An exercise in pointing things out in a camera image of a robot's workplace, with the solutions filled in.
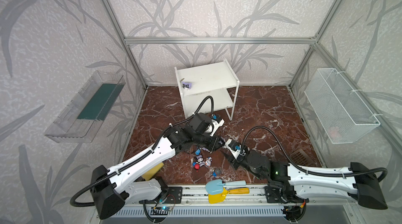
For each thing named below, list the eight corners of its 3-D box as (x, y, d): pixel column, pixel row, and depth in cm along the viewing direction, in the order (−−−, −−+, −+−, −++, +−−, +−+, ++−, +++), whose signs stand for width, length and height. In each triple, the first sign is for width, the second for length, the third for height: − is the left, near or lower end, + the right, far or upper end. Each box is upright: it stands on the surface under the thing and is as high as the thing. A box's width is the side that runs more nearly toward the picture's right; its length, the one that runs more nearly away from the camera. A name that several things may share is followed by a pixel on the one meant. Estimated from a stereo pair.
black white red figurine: (195, 169, 83) (194, 168, 81) (196, 157, 88) (195, 155, 85) (204, 169, 83) (204, 168, 81) (205, 157, 88) (204, 155, 85)
